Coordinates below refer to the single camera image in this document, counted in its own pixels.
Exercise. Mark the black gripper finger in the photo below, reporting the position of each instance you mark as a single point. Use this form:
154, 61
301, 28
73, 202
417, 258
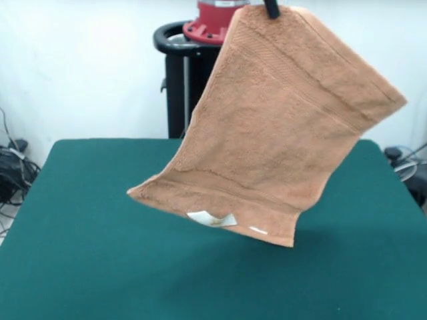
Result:
272, 8

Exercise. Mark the tan terry towel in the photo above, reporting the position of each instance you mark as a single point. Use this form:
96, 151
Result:
267, 133

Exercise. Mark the red robot base flange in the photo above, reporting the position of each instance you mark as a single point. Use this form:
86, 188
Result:
208, 23

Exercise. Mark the small black device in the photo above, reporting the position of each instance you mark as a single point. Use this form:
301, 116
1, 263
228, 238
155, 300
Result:
393, 152
20, 144

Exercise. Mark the black floor object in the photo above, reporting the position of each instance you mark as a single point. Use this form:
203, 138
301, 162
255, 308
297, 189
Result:
418, 190

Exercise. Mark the dark green table cloth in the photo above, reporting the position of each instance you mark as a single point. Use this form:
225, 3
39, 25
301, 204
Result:
100, 266

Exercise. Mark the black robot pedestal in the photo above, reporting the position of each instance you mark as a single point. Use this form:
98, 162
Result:
177, 83

